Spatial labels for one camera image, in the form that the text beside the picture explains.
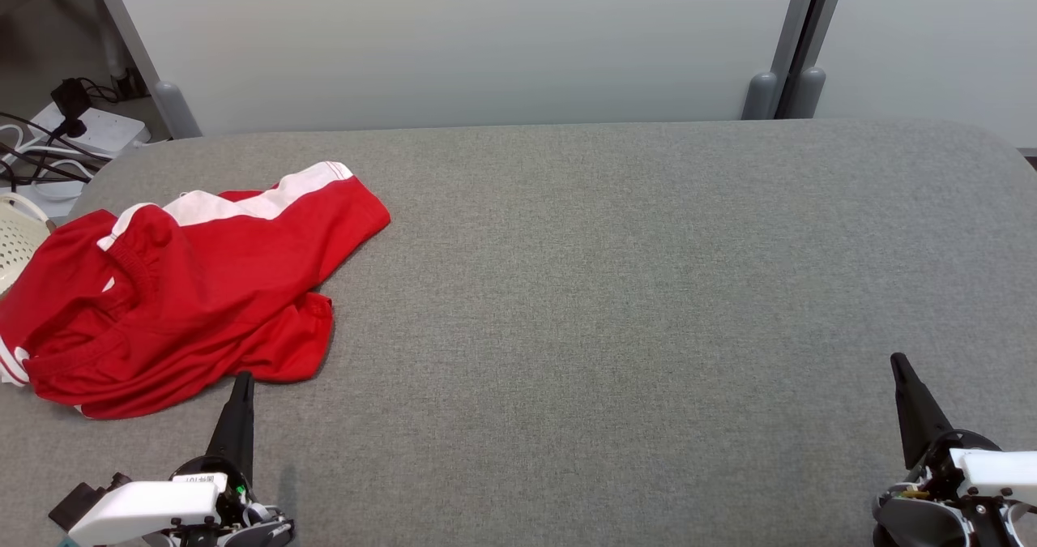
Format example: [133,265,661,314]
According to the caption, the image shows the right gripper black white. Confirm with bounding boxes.
[890,353,1037,507]

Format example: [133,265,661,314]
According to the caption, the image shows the black floor cable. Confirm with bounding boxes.
[0,112,114,187]

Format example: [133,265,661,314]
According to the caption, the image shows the cream perforated laundry basket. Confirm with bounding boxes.
[0,193,56,295]

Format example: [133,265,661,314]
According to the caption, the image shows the black plug adapter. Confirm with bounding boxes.
[50,77,92,139]

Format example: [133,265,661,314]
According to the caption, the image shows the white floor cable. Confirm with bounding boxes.
[0,123,94,199]

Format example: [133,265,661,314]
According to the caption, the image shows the white power strip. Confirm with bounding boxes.
[28,101,152,159]

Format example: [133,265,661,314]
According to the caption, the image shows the dark grey partition post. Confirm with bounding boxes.
[775,0,851,120]

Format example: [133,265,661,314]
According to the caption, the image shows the red shorts white side stripe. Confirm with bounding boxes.
[97,160,391,384]

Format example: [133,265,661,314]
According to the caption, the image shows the red jersey white sleeves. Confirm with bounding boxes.
[0,209,244,420]

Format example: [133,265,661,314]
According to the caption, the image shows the grey fabric sofa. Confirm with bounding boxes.
[0,118,1037,547]

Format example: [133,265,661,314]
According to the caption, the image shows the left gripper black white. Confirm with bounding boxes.
[69,371,257,547]

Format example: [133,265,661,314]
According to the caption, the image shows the light grey partition post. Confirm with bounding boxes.
[85,0,203,140]
[741,0,823,121]

